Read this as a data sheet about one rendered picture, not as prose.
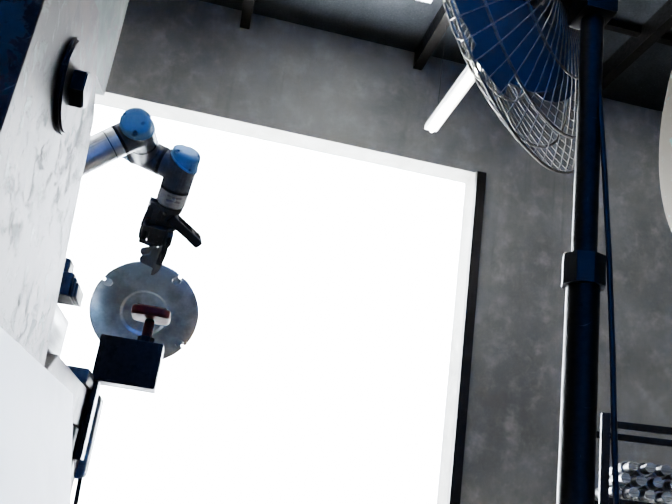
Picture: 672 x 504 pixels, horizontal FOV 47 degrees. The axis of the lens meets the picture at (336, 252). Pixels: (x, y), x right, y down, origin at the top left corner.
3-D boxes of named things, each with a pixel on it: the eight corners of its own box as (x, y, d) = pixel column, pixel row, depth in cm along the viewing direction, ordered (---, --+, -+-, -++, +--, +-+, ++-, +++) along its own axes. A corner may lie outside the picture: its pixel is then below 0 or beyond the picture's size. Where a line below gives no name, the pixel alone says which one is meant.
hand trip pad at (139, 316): (123, 357, 123) (134, 310, 125) (161, 363, 124) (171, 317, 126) (121, 349, 116) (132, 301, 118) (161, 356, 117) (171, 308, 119)
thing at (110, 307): (65, 314, 206) (66, 313, 207) (147, 382, 214) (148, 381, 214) (140, 239, 203) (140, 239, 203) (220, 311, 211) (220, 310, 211)
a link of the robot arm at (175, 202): (189, 186, 200) (190, 200, 193) (183, 201, 202) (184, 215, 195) (160, 178, 197) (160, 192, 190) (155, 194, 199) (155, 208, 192)
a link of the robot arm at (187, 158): (177, 138, 195) (208, 153, 194) (165, 176, 199) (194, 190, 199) (165, 145, 187) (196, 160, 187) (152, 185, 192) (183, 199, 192)
